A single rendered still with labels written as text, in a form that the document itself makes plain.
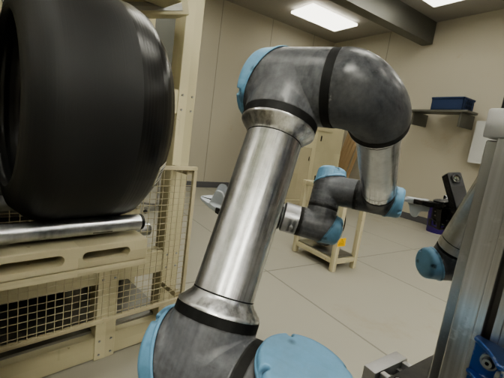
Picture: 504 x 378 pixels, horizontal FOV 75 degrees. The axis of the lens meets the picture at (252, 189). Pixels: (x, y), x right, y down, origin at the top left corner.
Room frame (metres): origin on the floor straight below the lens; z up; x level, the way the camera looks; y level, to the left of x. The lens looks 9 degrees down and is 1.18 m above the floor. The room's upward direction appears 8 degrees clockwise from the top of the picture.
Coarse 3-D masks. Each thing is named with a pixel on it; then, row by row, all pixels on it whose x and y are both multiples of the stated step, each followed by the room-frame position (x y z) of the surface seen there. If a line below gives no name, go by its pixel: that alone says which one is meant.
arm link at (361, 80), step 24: (360, 48) 0.48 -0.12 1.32; (336, 72) 0.46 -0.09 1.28; (360, 72) 0.45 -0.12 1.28; (384, 72) 0.46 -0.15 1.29; (336, 96) 0.46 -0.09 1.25; (360, 96) 0.45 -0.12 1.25; (384, 96) 0.45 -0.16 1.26; (408, 96) 0.49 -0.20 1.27; (336, 120) 0.48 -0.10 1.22; (360, 120) 0.47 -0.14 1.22; (384, 120) 0.47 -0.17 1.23; (408, 120) 0.50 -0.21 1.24; (360, 144) 0.53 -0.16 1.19; (384, 144) 0.51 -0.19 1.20; (360, 168) 0.64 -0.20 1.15; (384, 168) 0.59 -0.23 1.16; (360, 192) 0.78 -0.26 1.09; (384, 192) 0.68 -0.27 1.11; (384, 216) 0.77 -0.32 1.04
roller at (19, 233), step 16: (0, 224) 0.68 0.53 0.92; (16, 224) 0.70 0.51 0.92; (32, 224) 0.72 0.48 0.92; (48, 224) 0.74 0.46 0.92; (64, 224) 0.76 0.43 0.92; (80, 224) 0.78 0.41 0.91; (96, 224) 0.81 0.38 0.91; (112, 224) 0.84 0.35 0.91; (128, 224) 0.87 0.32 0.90; (144, 224) 0.90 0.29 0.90; (0, 240) 0.67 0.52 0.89; (16, 240) 0.69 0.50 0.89; (32, 240) 0.71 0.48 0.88
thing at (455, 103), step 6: (432, 102) 5.73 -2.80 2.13; (438, 102) 5.65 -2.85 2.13; (444, 102) 5.57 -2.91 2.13; (450, 102) 5.49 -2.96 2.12; (456, 102) 5.42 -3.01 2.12; (462, 102) 5.34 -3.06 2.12; (468, 102) 5.41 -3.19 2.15; (474, 102) 5.54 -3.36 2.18; (432, 108) 5.72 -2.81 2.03; (438, 108) 5.63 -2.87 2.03; (444, 108) 5.55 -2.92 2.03; (450, 108) 5.48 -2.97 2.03; (456, 108) 5.40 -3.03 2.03; (462, 108) 5.34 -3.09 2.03; (468, 108) 5.44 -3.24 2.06
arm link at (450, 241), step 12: (468, 192) 0.70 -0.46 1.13; (468, 204) 0.68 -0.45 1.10; (456, 216) 0.71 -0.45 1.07; (456, 228) 0.70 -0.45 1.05; (444, 240) 0.73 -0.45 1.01; (456, 240) 0.70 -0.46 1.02; (420, 252) 0.77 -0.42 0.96; (432, 252) 0.73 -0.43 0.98; (444, 252) 0.72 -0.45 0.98; (456, 252) 0.70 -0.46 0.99; (420, 264) 0.76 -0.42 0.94; (432, 264) 0.72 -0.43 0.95; (444, 264) 0.72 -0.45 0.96; (432, 276) 0.72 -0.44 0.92; (444, 276) 0.72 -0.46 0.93
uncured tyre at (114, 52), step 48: (48, 0) 0.68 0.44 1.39; (96, 0) 0.77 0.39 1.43; (0, 48) 0.92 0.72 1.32; (48, 48) 0.64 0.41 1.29; (96, 48) 0.68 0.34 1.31; (144, 48) 0.77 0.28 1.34; (0, 96) 0.96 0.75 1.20; (48, 96) 0.62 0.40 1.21; (96, 96) 0.66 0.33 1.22; (144, 96) 0.74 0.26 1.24; (0, 144) 0.93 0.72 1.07; (48, 144) 0.63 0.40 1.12; (96, 144) 0.67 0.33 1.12; (144, 144) 0.74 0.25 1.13; (48, 192) 0.67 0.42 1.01; (96, 192) 0.73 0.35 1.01; (144, 192) 0.82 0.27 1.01
